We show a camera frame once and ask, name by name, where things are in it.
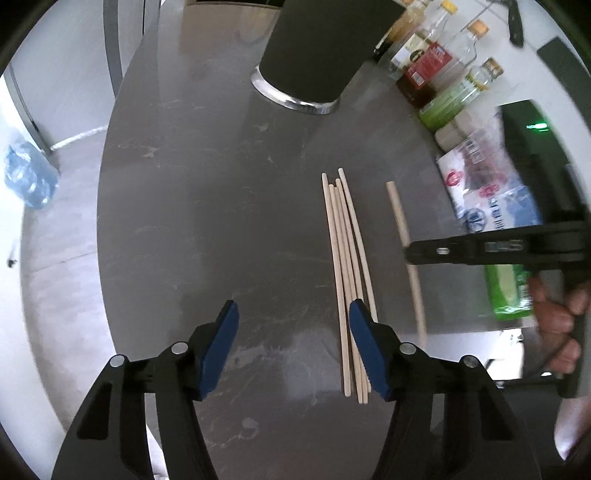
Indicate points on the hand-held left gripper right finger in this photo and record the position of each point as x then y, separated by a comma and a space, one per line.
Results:
369, 355

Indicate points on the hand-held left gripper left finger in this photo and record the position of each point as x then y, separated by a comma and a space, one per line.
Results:
219, 350

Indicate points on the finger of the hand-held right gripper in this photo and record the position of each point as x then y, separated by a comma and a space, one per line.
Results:
461, 251

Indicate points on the single wooden chopstick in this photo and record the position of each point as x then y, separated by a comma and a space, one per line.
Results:
399, 212

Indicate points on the pile of wooden chopsticks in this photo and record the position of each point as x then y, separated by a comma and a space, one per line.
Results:
344, 258

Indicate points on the black cylindrical utensil holder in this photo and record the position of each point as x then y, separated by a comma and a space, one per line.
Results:
318, 46

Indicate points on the person's right hand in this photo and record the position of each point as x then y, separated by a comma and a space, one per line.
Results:
554, 323

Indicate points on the white and blue bag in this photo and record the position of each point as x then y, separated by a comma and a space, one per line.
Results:
503, 212

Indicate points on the clear bag with red contents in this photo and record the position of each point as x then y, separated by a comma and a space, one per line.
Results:
480, 166

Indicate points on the green plastic bag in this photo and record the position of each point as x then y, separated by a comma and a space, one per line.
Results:
508, 290

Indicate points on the small white jar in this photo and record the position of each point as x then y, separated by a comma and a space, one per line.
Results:
452, 134

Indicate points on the green label clear bottle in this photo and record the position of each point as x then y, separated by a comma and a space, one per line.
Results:
450, 101

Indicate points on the cork cap red label bottle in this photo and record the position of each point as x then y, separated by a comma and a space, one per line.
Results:
429, 64

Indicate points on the yellow cap white label bottle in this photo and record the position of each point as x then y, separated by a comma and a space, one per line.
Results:
418, 44

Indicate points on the black cap amber bottle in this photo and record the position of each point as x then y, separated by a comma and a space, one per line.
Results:
406, 21

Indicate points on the blue plastic water bottle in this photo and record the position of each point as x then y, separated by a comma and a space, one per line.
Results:
30, 177

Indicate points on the grey framed door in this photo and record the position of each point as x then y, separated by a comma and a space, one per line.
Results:
113, 46

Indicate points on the black wall panel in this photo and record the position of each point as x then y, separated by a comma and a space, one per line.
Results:
565, 64

